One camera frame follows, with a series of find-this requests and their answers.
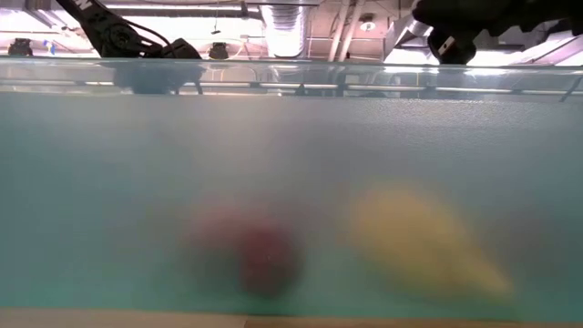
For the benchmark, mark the pink toy raspberry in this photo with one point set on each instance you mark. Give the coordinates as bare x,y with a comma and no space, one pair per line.
214,237

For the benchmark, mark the yellow tapered toy produce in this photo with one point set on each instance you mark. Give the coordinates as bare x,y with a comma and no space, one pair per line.
423,241

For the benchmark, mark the dark red toy berry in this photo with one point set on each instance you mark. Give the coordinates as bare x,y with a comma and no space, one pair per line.
271,264

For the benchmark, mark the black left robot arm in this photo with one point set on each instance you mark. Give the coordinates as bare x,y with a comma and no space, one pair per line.
105,27

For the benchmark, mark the round ceiling light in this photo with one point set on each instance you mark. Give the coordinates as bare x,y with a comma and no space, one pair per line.
367,26

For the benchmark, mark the white ceiling pipes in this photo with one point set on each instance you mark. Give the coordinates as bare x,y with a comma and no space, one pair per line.
339,32

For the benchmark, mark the blue and yellow flag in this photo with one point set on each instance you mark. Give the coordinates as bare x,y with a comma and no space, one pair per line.
49,45

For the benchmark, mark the green translucent plastic container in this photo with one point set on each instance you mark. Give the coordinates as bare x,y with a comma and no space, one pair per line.
91,182

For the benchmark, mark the black background machine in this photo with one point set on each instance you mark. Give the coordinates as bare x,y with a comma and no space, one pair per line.
20,48

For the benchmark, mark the silver corrugated ceiling duct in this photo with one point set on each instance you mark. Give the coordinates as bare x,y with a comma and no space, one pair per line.
401,34

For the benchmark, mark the wide silver ceiling duct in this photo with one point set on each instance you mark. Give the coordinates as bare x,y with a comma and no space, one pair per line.
284,32

